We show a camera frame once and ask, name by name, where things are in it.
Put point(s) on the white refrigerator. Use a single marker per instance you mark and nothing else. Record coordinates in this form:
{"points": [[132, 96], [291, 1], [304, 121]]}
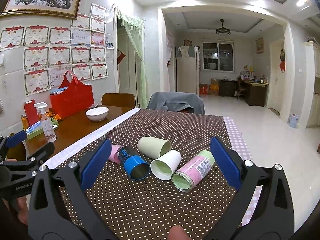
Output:
{"points": [[188, 69]]}

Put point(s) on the brown polka dot tablecloth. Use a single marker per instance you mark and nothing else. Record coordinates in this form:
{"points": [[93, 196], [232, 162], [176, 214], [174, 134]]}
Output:
{"points": [[149, 208]]}

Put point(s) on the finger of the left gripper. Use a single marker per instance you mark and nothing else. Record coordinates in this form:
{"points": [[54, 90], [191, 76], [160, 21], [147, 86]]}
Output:
{"points": [[41, 155], [11, 141]]}

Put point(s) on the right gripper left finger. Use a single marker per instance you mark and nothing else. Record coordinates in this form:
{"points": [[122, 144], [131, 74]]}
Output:
{"points": [[48, 217]]}

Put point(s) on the red box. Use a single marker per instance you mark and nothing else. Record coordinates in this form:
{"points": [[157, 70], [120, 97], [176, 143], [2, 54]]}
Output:
{"points": [[31, 112]]}

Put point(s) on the ceiling lamp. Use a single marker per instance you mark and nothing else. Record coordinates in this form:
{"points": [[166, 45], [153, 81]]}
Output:
{"points": [[222, 31]]}

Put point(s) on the window with dark glass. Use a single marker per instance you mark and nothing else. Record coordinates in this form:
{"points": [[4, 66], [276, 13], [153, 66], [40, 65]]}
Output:
{"points": [[218, 56]]}

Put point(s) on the brown wooden chair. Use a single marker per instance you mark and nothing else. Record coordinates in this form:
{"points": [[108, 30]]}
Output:
{"points": [[119, 100]]}

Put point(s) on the blue black metal cup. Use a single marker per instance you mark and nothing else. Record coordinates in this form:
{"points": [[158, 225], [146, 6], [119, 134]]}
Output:
{"points": [[134, 165]]}

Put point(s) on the wooden desk chair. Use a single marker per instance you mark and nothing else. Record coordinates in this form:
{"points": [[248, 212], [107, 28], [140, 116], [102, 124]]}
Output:
{"points": [[242, 88]]}

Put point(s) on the clear spray bottle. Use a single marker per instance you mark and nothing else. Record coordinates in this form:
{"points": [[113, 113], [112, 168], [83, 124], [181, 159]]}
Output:
{"points": [[45, 121]]}

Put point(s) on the dark low cabinet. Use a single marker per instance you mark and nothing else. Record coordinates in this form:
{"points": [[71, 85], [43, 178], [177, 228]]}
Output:
{"points": [[227, 88]]}

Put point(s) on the white ceramic bowl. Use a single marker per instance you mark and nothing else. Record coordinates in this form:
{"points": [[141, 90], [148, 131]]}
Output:
{"points": [[97, 114]]}

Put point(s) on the red felt bag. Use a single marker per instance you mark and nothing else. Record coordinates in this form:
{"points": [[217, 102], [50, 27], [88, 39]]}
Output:
{"points": [[76, 97]]}

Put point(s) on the orange cardboard box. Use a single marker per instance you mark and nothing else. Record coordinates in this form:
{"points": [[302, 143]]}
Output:
{"points": [[214, 87]]}

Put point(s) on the green tissue box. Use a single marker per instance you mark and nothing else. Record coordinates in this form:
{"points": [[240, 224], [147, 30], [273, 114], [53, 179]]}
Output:
{"points": [[37, 129]]}

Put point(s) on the grey jacket on chair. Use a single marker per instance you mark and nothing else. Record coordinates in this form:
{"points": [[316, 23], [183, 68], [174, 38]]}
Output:
{"points": [[176, 102]]}

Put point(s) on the green door curtain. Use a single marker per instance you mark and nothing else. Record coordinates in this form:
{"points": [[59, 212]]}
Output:
{"points": [[134, 27]]}

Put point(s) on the dark wooden desk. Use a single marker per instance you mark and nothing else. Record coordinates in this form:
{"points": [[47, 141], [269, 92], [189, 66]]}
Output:
{"points": [[256, 93]]}

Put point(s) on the white paper cup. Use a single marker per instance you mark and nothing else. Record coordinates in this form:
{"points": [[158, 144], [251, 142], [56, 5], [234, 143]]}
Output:
{"points": [[165, 166]]}

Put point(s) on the person's left hand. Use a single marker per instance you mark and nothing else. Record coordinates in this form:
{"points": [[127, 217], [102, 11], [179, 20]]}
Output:
{"points": [[21, 208]]}

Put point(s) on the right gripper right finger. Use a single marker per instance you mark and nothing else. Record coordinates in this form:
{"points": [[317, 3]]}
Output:
{"points": [[273, 217]]}

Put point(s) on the person's right thumb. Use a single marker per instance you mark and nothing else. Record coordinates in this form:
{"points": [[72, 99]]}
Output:
{"points": [[177, 233]]}

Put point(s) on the pale green plastic cup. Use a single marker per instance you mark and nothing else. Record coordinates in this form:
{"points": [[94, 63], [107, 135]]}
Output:
{"points": [[153, 147]]}

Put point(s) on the pink green labelled glass cup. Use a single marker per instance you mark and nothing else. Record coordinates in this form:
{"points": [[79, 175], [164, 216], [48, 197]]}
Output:
{"points": [[191, 174]]}

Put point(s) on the light blue bin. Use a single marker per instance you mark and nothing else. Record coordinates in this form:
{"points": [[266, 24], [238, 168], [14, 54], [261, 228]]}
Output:
{"points": [[293, 120]]}

